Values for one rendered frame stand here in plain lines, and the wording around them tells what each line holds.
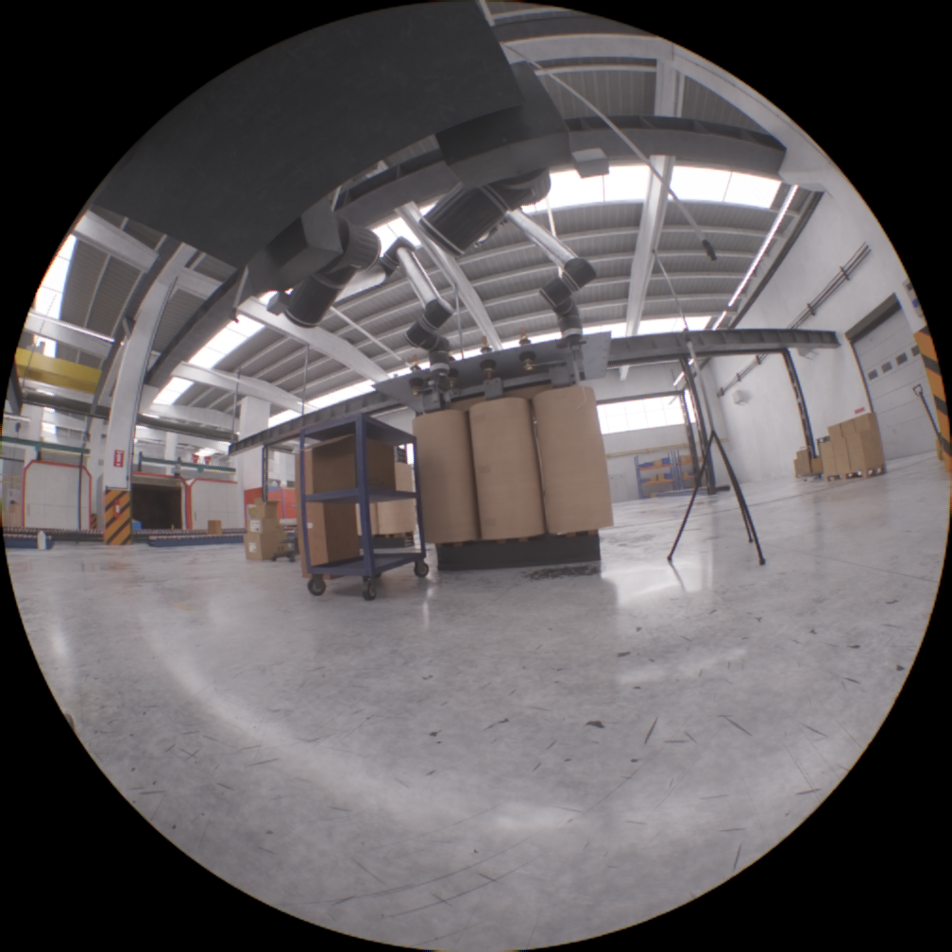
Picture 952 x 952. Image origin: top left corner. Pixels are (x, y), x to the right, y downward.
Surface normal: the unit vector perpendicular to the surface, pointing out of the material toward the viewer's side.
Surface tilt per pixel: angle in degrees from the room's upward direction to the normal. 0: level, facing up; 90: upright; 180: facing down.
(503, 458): 90
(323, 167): 180
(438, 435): 90
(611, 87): 174
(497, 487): 90
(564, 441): 90
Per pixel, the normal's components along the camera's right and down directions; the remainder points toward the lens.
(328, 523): 0.94, -0.13
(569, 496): -0.31, -0.08
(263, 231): 0.10, 0.99
